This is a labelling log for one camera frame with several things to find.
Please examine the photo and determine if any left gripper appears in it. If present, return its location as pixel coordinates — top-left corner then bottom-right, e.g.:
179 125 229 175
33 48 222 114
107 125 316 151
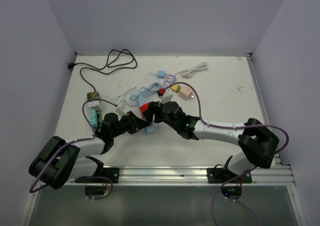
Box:
110 110 149 139

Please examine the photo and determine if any red cube socket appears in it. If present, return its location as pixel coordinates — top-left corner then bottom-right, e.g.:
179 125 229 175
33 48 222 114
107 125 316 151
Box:
139 103 153 121

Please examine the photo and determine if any light blue power strip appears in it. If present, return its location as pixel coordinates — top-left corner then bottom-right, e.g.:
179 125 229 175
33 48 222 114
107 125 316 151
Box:
138 97 155 134

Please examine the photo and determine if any yellow plug adapter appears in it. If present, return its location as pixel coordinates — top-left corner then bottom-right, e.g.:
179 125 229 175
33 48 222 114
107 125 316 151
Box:
171 84 181 93

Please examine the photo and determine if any pink cube socket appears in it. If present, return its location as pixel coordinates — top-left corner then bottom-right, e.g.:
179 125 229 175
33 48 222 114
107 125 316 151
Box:
178 85 194 101

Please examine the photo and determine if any blue plug charger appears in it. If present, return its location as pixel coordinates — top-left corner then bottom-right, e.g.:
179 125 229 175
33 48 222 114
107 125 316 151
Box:
156 70 168 79

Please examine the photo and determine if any teal plug adapter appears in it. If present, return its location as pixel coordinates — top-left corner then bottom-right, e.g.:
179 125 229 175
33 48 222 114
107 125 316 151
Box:
89 109 98 128

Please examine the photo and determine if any green power strip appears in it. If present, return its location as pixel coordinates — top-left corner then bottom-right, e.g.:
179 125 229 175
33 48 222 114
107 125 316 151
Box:
86 91 102 126

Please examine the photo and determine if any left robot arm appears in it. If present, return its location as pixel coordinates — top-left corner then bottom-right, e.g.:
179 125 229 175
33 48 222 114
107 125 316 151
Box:
28 111 154 189

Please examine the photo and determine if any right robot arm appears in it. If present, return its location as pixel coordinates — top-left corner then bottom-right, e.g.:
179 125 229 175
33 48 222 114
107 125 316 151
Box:
140 101 279 183

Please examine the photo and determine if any purple power strip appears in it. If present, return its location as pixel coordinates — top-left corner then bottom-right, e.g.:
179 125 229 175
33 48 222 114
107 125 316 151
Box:
162 74 176 87

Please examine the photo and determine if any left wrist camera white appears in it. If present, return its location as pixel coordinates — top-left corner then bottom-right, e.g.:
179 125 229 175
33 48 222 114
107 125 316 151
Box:
115 100 126 117

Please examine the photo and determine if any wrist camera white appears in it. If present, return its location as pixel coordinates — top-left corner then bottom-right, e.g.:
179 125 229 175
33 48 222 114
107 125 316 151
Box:
115 100 126 117
157 88 173 104

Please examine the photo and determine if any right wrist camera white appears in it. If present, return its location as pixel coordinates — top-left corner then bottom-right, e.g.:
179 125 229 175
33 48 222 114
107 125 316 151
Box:
157 88 173 104

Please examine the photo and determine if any light blue coiled cord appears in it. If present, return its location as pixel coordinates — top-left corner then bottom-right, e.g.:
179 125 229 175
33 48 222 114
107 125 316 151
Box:
124 82 161 104

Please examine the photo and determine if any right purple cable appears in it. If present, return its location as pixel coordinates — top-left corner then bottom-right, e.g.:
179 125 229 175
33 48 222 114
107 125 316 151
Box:
159 82 289 226

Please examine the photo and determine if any purple cable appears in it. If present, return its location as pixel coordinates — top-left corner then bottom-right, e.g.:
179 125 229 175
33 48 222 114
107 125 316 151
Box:
159 82 289 226
29 99 121 193

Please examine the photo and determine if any thin blue charger cable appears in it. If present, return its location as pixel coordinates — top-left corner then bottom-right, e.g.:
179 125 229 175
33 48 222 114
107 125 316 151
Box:
147 71 161 87

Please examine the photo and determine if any white power strip cord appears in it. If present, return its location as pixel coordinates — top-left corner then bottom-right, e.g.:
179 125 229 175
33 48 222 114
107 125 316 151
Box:
173 62 209 78

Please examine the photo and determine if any aluminium front rail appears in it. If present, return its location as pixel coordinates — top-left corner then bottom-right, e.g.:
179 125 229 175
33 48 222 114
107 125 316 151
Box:
32 165 293 187

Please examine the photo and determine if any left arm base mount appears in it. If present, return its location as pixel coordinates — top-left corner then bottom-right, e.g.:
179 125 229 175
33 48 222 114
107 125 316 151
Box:
70 156 120 184

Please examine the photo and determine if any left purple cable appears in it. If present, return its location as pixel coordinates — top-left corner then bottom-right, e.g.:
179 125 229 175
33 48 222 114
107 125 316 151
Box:
29 99 121 193

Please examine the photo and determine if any black power cable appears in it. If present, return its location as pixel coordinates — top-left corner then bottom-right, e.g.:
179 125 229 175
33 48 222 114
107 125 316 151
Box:
67 48 138 92

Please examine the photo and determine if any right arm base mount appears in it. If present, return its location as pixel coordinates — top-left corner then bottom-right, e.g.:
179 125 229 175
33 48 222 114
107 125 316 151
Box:
206 156 253 184

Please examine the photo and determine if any right aluminium side rail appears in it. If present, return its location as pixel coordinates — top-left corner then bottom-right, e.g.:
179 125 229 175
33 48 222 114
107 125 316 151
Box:
244 53 283 162

